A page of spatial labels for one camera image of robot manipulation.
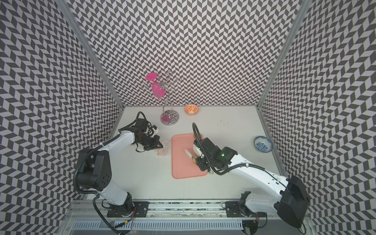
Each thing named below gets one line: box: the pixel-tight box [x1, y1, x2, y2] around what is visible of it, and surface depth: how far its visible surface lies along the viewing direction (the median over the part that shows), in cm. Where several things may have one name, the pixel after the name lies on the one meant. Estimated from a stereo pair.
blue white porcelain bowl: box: [253, 135, 274, 154], surface depth 95 cm
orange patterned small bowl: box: [184, 104, 200, 117], surface depth 114 cm
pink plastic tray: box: [171, 133, 209, 180], surface depth 92 cm
